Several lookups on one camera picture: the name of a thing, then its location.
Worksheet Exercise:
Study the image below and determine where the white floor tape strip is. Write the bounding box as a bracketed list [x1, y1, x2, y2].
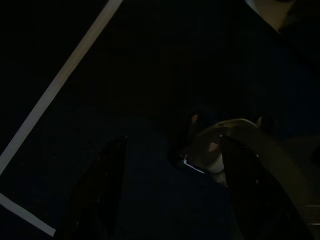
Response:
[0, 0, 124, 176]
[0, 191, 56, 237]

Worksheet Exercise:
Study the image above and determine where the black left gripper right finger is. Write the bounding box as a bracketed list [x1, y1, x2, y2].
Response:
[218, 134, 315, 240]

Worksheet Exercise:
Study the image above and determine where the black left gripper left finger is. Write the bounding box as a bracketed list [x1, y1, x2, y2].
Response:
[58, 135, 128, 240]

